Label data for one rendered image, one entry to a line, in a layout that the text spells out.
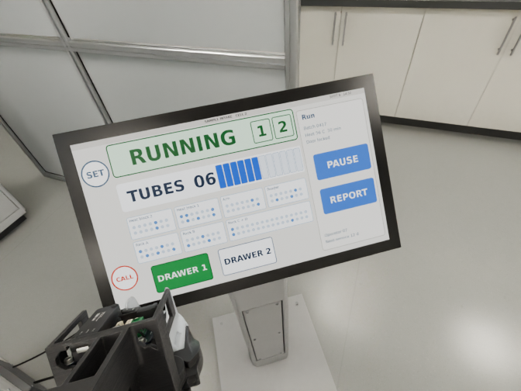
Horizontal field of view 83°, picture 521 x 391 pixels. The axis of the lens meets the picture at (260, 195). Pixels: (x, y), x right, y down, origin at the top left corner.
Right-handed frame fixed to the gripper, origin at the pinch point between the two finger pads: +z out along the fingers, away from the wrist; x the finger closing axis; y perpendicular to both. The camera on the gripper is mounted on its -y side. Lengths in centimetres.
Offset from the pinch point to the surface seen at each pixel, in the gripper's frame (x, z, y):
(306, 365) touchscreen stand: -26, 79, -71
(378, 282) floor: -75, 102, -57
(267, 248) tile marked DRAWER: -14.5, 14.9, 1.2
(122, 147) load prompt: 4.0, 14.8, 22.3
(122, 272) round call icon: 9.0, 14.8, 3.3
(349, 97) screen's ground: -33.5, 14.8, 23.0
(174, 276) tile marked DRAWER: 1.4, 14.9, 0.5
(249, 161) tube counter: -14.7, 14.8, 16.1
